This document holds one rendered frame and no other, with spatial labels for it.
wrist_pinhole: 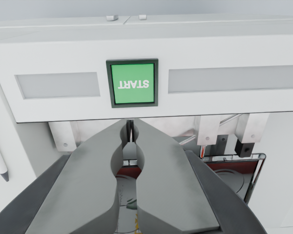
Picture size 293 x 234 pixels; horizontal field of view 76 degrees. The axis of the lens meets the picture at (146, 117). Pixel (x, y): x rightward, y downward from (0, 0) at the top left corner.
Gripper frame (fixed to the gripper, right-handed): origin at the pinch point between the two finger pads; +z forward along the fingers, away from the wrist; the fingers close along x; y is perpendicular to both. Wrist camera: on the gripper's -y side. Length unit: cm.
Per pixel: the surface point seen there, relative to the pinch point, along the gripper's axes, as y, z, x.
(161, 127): 12.0, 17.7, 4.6
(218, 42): -3.6, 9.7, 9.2
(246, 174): 22.9, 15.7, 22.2
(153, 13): -5, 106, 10
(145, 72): -0.7, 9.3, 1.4
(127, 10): -7, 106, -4
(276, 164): 28, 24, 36
